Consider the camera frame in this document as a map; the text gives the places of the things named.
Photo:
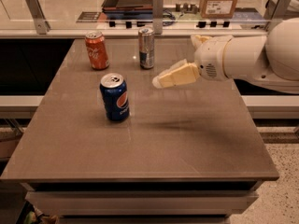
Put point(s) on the silver energy drink can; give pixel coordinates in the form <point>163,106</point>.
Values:
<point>146,47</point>

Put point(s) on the right metal railing post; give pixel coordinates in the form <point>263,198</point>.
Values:
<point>274,13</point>

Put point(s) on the orange coke can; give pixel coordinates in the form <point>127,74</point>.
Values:
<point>96,49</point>

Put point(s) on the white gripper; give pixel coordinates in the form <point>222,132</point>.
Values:
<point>210,60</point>

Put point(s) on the white drawer front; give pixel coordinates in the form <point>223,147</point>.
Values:
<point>141,203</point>

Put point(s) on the cardboard box with label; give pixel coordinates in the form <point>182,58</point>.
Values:
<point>217,9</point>

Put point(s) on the metal railing post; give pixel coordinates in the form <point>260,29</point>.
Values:
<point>41,24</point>
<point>157,14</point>
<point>274,13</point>

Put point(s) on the blue pepsi can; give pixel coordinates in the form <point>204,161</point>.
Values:
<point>113,88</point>

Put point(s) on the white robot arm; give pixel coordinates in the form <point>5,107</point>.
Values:
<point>268,61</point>

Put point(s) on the middle metal railing post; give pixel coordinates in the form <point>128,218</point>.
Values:
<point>157,14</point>

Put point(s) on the glass railing panel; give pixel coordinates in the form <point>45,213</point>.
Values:
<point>63,14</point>

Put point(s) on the left metal railing post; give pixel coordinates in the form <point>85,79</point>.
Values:
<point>41,24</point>

